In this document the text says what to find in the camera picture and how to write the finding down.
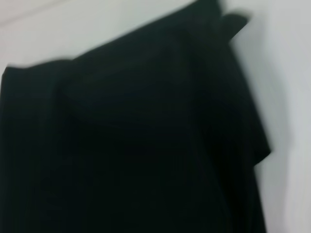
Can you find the black t-shirt with white print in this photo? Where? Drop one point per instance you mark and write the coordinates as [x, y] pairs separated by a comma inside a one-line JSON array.
[[133, 133]]

